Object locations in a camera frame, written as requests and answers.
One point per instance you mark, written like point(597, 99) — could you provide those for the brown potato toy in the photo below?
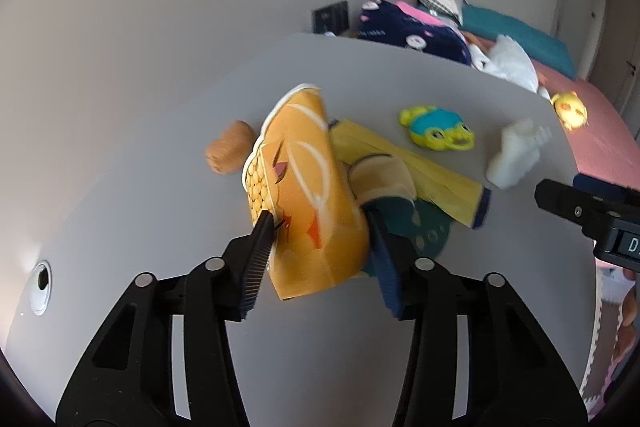
point(227, 154)

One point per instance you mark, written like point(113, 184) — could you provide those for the orange plush toy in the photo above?
point(475, 39)

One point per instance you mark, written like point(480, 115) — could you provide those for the blue and yellow duck toy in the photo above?
point(437, 130)

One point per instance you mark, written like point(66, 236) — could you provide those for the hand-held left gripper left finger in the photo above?
point(255, 267)

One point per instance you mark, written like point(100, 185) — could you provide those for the black wall socket panel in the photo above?
point(330, 17)

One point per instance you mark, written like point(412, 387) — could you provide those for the yellow chick plush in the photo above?
point(570, 109)

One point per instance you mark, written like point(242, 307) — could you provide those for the teal pillow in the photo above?
point(520, 37)

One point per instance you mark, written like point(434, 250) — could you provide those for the white door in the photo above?
point(582, 7)

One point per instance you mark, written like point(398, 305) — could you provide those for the pink cloth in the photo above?
point(420, 11)

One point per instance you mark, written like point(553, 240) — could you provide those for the pink bed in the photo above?
point(600, 132)

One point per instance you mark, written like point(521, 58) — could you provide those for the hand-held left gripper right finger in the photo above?
point(389, 277)

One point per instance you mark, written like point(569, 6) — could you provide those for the person's right hand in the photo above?
point(629, 317)

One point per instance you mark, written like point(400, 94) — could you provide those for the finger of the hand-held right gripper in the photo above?
point(570, 204)
point(605, 188)

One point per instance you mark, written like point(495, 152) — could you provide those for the navy printed blanket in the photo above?
point(410, 32)

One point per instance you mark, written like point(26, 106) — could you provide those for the white foot-shaped toy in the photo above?
point(515, 154)

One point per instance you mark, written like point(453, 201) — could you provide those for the yellow snack packet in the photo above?
point(425, 167)

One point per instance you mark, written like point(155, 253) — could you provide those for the orange snack bag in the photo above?
point(305, 207)

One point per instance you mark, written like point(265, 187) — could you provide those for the white goose plush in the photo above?
point(510, 62)

